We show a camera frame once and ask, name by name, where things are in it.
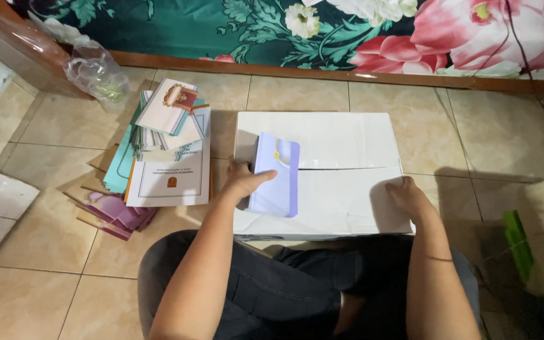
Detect person's right hand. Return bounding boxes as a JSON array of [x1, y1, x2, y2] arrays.
[[385, 176, 436, 223]]

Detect person's left hand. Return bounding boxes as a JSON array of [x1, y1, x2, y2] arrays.
[[220, 156, 278, 205]]

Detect stack of lavender cards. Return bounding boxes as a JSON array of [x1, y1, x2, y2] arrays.
[[247, 132, 301, 218]]

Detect white cardboard box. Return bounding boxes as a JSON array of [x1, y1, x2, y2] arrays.
[[232, 111, 416, 242]]

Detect white printed document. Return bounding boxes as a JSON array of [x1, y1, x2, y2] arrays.
[[125, 106, 213, 208]]

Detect card with maroon ornament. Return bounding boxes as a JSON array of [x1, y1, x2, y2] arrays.
[[135, 78, 200, 137]]

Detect person's dark trousers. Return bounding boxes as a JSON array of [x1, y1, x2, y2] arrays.
[[137, 229, 483, 340]]

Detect green plastic object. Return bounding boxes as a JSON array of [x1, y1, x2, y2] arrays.
[[503, 210, 535, 284]]

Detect stack of teal-edged cards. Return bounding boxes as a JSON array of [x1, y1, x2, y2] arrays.
[[103, 90, 207, 195]]

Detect pile of purple folded cards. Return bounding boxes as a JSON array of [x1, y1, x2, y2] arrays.
[[85, 191, 160, 242]]

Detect brown cardboard sheets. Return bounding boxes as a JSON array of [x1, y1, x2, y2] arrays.
[[63, 144, 134, 228]]

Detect teal floral bed sheet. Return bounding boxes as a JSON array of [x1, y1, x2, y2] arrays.
[[9, 0, 544, 82]]

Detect clear plastic bag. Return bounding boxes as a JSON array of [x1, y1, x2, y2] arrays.
[[28, 11, 131, 112]]

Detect thin black cable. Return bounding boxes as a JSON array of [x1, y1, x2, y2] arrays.
[[507, 0, 544, 143]]

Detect brown wooden bed frame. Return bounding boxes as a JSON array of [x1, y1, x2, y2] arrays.
[[0, 0, 544, 99]]

